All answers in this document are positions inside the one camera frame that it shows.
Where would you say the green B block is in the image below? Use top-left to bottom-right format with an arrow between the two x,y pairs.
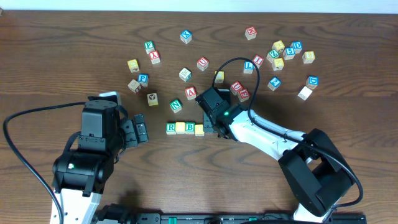
185,122 -> 195,134

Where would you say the yellow O block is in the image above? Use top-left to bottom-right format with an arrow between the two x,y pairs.
175,121 -> 185,134

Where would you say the green R block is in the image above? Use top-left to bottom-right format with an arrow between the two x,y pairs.
166,123 -> 177,135

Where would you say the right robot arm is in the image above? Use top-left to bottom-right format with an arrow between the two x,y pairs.
195,88 -> 354,223

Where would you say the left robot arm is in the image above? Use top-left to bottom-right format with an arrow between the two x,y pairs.
50,92 -> 149,223

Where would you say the red A block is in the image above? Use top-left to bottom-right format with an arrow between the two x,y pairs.
185,86 -> 197,100

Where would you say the yellow picture block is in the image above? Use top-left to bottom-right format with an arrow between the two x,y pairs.
147,93 -> 159,106

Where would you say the green N block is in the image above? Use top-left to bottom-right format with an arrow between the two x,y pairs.
170,99 -> 182,113

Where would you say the plain wood red-sided block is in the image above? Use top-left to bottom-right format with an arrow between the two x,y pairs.
127,79 -> 142,93

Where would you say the red E block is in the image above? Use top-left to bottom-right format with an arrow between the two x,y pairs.
237,88 -> 250,102

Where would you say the red U block lower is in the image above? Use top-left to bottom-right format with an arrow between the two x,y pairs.
230,81 -> 243,95

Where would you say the red u block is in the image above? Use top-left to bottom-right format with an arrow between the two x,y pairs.
197,57 -> 209,71
230,81 -> 243,95

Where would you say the blue P block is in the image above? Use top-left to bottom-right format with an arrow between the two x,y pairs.
137,73 -> 149,87

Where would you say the plain wood green-sided block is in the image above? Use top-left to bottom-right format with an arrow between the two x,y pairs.
179,67 -> 192,82

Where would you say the red U block upper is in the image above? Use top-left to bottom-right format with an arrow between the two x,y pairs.
197,57 -> 209,71

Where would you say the blue L block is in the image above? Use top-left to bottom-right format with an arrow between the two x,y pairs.
243,61 -> 254,74

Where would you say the blue 2 block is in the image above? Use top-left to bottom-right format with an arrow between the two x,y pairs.
267,77 -> 282,91

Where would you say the red I block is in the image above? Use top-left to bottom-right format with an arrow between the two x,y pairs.
252,55 -> 264,68

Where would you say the green F block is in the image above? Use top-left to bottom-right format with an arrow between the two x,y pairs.
144,40 -> 155,54

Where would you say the blue X block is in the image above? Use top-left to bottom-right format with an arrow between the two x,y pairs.
180,30 -> 192,44

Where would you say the yellow block below Z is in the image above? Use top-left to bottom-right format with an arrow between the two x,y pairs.
272,58 -> 284,71

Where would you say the green Z block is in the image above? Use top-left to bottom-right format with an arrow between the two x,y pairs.
266,49 -> 280,63

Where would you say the plain wood block right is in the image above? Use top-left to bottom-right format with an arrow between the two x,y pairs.
298,86 -> 313,101

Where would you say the red H block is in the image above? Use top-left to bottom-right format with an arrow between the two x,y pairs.
245,26 -> 257,40

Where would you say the blue 5 block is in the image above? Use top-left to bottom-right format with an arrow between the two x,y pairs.
282,47 -> 295,60

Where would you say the blue D block lower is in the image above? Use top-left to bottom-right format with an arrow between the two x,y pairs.
305,76 -> 319,90

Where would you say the blue d block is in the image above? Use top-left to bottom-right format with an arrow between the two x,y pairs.
305,76 -> 319,90
290,41 -> 303,54

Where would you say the blue D block upper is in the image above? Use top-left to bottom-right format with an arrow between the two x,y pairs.
290,41 -> 303,54

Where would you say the yellow 8 block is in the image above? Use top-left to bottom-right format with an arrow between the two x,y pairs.
302,51 -> 315,64

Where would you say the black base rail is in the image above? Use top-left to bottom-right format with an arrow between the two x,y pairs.
93,203 -> 367,224

